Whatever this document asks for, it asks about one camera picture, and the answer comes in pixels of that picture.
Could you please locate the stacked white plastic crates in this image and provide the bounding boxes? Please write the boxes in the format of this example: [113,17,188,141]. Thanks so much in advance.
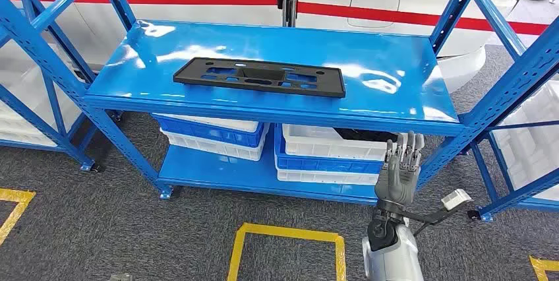
[493,82,559,202]
[0,43,84,148]

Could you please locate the blue metal shelf rack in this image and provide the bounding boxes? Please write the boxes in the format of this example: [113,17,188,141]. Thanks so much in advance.
[0,0,559,206]
[465,82,559,223]
[0,0,123,173]

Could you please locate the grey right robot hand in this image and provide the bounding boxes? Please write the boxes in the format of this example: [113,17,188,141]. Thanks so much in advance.
[374,131,425,208]

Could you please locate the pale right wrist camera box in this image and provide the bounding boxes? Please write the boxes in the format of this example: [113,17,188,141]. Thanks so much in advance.
[441,189,473,212]

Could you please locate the black plastic mounting plate part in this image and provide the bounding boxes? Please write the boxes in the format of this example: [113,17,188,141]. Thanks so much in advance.
[173,57,347,99]

